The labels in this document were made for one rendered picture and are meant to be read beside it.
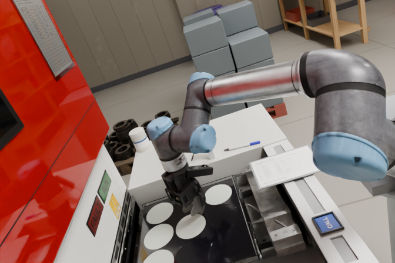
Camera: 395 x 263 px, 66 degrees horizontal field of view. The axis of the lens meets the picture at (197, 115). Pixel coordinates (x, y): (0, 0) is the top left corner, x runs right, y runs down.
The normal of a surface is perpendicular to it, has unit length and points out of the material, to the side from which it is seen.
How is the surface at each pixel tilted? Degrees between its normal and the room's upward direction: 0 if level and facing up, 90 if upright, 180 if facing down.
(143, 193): 90
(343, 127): 41
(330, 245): 0
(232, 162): 90
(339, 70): 32
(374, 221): 0
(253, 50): 90
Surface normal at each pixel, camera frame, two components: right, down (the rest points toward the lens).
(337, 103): -0.63, -0.30
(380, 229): -0.32, -0.86
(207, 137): 0.82, -0.03
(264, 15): 0.03, 0.41
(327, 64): -0.69, -0.45
